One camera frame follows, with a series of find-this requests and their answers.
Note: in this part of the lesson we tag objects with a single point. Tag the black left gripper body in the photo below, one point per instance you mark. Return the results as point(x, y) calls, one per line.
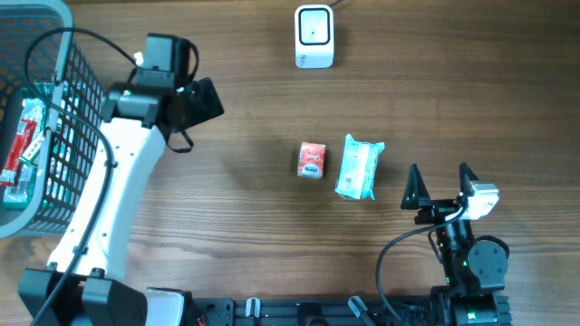
point(204, 106)

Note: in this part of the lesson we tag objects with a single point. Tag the red snack stick pack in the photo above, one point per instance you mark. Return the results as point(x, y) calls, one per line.
point(22, 138)

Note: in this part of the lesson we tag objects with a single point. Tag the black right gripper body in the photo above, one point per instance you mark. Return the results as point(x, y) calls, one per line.
point(437, 212)

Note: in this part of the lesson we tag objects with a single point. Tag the white green candy pack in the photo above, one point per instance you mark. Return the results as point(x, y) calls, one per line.
point(32, 151)

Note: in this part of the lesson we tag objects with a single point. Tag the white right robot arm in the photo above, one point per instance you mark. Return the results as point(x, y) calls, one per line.
point(474, 266)

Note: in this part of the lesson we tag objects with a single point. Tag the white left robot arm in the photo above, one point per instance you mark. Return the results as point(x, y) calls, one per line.
point(82, 283)

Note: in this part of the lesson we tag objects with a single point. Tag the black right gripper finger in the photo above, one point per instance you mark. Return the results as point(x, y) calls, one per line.
point(416, 194)
point(467, 179)

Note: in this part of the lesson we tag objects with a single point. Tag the white barcode scanner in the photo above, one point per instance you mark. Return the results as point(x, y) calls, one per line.
point(314, 37)

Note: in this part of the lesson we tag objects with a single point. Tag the orange small snack box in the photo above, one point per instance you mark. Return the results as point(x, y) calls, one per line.
point(311, 160)

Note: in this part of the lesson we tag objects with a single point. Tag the teal tissue pack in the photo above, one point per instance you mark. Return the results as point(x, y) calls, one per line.
point(358, 168)

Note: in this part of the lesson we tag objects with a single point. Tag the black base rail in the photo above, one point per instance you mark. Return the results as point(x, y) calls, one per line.
point(412, 310)

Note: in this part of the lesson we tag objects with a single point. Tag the grey plastic shopping basket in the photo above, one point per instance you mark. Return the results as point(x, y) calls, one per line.
point(69, 147)

